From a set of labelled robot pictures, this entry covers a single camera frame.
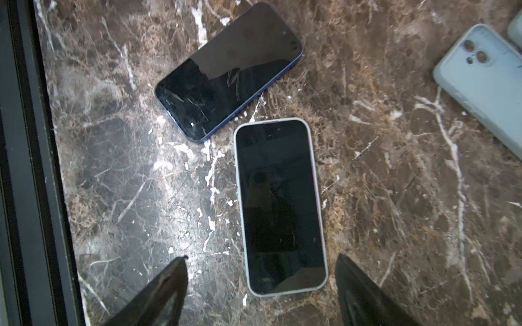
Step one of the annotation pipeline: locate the light blue phone case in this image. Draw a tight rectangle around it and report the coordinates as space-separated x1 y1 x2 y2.
507 10 522 49
433 24 521 158

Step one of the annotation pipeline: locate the pink phone black screen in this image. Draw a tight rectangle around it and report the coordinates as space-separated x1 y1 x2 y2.
234 118 328 297

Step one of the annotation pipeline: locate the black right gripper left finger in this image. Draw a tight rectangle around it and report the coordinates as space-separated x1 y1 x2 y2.
105 255 188 325

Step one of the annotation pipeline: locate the far light blue phone case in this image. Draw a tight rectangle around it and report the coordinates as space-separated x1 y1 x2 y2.
507 10 522 49

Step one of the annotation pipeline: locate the dark blue phone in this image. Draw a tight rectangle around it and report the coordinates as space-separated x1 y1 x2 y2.
154 2 303 143

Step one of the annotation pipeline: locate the near light blue phone case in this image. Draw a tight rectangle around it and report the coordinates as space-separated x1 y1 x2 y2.
433 24 521 158

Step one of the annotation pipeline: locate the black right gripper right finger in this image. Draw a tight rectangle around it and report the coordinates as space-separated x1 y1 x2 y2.
335 253 420 325

